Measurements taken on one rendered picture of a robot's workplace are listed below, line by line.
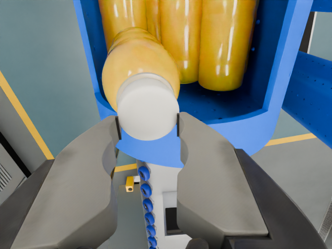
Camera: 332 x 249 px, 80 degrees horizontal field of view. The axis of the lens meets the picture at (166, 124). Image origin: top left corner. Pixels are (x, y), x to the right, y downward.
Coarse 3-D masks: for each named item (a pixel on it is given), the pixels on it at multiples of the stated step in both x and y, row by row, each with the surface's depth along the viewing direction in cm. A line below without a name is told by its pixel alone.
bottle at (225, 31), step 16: (208, 0) 25; (224, 0) 24; (240, 0) 23; (256, 0) 25; (208, 16) 26; (224, 16) 24; (240, 16) 24; (208, 32) 26; (224, 32) 25; (240, 32) 25; (208, 48) 27; (224, 48) 26; (240, 48) 26; (208, 64) 28; (224, 64) 27; (240, 64) 28; (208, 80) 29; (224, 80) 28; (240, 80) 29
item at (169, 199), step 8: (168, 192) 70; (176, 192) 70; (168, 200) 67; (176, 200) 67; (168, 208) 63; (176, 208) 63; (168, 216) 60; (176, 216) 60; (168, 224) 58; (176, 224) 58; (168, 232) 57; (176, 232) 57
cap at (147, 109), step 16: (144, 80) 12; (128, 96) 12; (144, 96) 12; (160, 96) 12; (128, 112) 12; (144, 112) 12; (160, 112) 12; (176, 112) 13; (128, 128) 13; (144, 128) 13; (160, 128) 13
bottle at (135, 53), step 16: (128, 32) 22; (144, 32) 22; (112, 48) 18; (128, 48) 15; (144, 48) 15; (160, 48) 16; (112, 64) 15; (128, 64) 14; (144, 64) 14; (160, 64) 14; (176, 64) 18; (112, 80) 14; (128, 80) 13; (160, 80) 13; (176, 80) 15; (112, 96) 15; (176, 96) 16
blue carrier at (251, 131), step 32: (96, 0) 29; (288, 0) 17; (96, 32) 30; (256, 32) 34; (288, 32) 18; (96, 64) 29; (256, 64) 35; (288, 64) 21; (96, 96) 27; (192, 96) 39; (224, 96) 39; (256, 96) 36; (224, 128) 21; (256, 128) 22; (160, 160) 23
